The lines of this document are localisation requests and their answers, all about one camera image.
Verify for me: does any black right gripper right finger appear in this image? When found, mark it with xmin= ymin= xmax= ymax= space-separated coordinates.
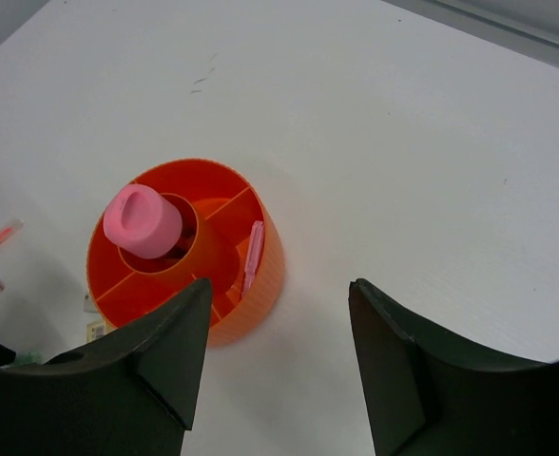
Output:
xmin=348 ymin=278 xmax=559 ymax=455

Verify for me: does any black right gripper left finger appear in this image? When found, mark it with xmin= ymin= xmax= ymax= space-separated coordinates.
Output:
xmin=0 ymin=279 xmax=212 ymax=455

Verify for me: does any pink capped glue bottle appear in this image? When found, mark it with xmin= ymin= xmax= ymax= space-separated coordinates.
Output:
xmin=103 ymin=183 xmax=183 ymax=259

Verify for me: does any green glue stick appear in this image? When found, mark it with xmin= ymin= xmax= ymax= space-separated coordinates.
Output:
xmin=10 ymin=351 xmax=43 ymax=367

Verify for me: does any small tan barcode box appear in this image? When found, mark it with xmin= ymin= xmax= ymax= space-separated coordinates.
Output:
xmin=87 ymin=319 xmax=115 ymax=343

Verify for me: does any orange round divided container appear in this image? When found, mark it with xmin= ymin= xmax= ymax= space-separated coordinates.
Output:
xmin=87 ymin=159 xmax=285 ymax=347

